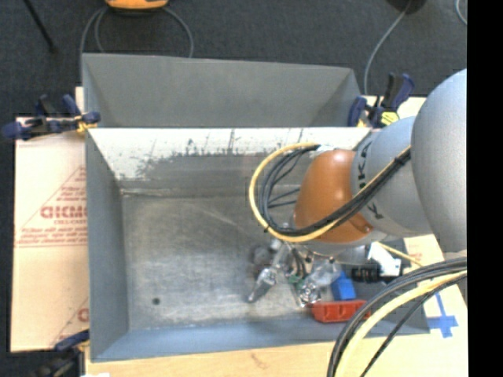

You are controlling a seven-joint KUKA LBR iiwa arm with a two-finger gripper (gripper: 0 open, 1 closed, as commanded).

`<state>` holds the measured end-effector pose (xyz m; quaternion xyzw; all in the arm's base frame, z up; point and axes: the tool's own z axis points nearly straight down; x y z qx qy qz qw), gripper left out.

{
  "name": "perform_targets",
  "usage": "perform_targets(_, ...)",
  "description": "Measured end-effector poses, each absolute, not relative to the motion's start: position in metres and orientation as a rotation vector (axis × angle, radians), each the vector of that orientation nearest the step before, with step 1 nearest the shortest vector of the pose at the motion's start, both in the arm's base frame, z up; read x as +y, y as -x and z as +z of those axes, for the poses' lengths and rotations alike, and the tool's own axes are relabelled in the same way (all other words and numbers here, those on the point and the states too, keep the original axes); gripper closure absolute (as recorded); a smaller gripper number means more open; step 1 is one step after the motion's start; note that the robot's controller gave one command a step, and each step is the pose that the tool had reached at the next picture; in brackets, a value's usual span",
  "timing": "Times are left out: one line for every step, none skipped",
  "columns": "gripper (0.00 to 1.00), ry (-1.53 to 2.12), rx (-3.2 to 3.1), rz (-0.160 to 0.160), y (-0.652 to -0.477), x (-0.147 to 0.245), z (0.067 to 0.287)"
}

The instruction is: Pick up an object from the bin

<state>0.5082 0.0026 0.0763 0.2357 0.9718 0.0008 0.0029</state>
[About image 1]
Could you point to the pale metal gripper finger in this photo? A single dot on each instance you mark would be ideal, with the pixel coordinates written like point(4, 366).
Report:
point(264, 255)
point(264, 281)

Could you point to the brown cardboard board red print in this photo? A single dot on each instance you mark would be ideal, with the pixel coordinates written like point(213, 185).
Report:
point(47, 249)

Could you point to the blue block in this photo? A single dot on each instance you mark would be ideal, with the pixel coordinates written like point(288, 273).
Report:
point(344, 288)

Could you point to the grey metal bin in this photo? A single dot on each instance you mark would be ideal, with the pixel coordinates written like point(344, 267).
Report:
point(188, 249)

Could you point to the black cylinder on white bracket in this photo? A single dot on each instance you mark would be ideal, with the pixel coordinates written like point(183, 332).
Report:
point(367, 273)

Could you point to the red plastic block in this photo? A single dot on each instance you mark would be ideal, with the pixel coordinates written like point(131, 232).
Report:
point(334, 312)

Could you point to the clear plastic bottle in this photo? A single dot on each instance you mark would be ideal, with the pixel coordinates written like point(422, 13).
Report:
point(320, 277)

